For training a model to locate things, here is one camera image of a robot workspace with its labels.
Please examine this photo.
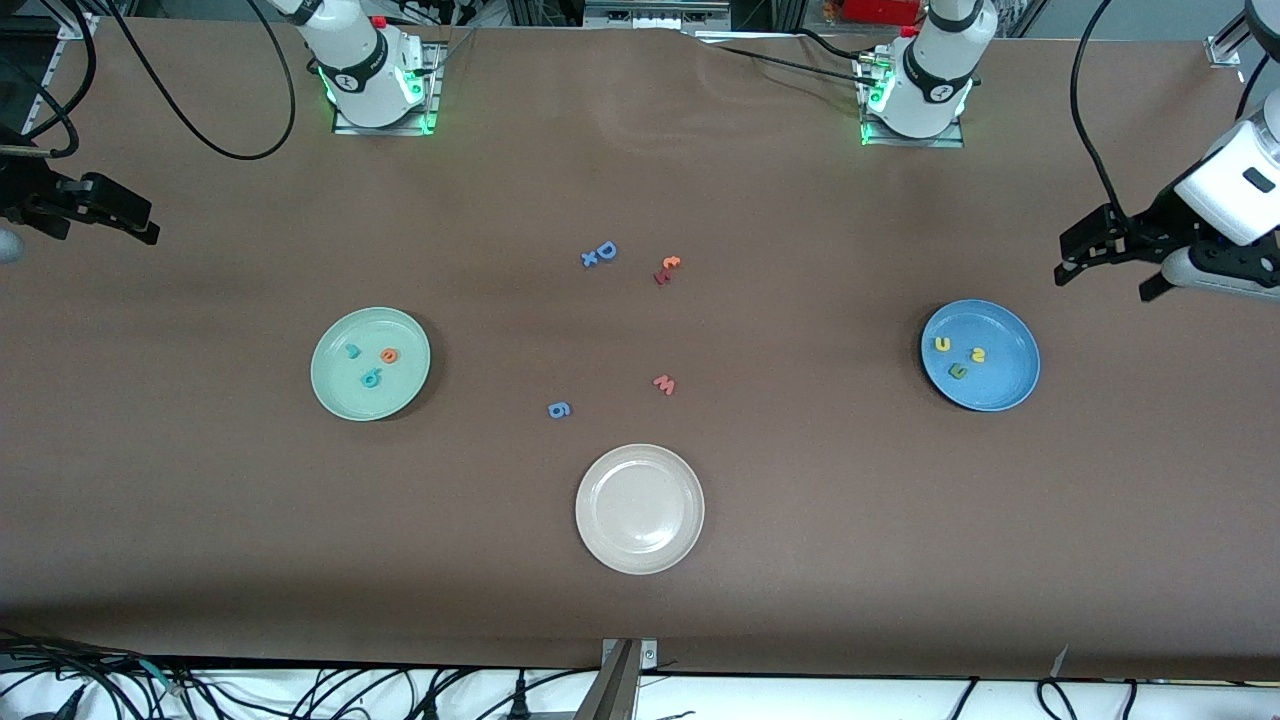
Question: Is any blue plate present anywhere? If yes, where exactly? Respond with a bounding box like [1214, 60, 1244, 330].
[920, 299, 1042, 413]

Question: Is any aluminium corner profile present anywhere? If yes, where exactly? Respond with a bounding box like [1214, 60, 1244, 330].
[1205, 0, 1280, 69]

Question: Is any light green plate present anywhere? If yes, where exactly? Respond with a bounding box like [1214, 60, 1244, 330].
[310, 307, 432, 422]

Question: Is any red background box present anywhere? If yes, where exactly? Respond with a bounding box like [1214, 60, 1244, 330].
[843, 0, 923, 25]

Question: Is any grey background equipment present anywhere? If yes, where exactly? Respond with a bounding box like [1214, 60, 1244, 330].
[583, 0, 733, 29]

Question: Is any white plate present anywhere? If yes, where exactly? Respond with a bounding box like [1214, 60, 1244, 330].
[575, 444, 706, 576]

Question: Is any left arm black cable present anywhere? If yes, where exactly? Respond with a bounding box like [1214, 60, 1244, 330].
[1070, 0, 1131, 221]

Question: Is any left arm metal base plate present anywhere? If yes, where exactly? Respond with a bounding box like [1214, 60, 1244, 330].
[858, 50, 966, 149]

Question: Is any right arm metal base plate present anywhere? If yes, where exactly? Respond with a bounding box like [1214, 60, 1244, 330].
[333, 40, 446, 136]

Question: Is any black base cable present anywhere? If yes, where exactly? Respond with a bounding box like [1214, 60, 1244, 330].
[690, 38, 871, 83]
[795, 25, 886, 63]

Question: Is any metal table bracket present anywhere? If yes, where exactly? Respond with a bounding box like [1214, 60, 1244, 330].
[573, 638, 659, 720]

